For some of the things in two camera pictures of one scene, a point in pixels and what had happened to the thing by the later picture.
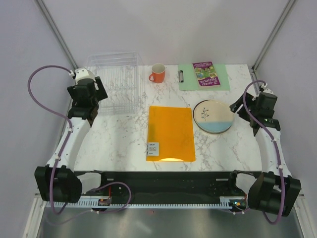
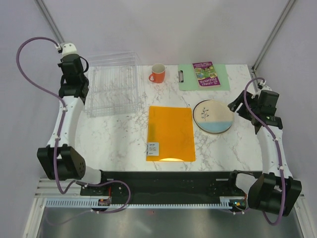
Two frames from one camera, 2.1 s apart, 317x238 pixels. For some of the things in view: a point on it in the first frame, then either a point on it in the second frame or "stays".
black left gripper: (101, 94) -> (64, 73)
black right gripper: (235, 105) stays
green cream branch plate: (214, 130) stays
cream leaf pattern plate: (213, 116) stays
